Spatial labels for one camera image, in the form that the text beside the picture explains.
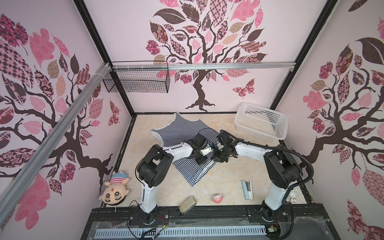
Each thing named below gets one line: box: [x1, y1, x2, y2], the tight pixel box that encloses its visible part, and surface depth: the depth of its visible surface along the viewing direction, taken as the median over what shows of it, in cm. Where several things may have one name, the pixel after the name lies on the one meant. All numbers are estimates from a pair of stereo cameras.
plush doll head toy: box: [98, 171, 130, 206], surface depth 76 cm
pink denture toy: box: [212, 194, 223, 203], surface depth 77 cm
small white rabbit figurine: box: [288, 191, 298, 203], surface depth 79 cm
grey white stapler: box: [242, 180, 253, 201], surface depth 82 cm
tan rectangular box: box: [176, 196, 197, 215], surface depth 76 cm
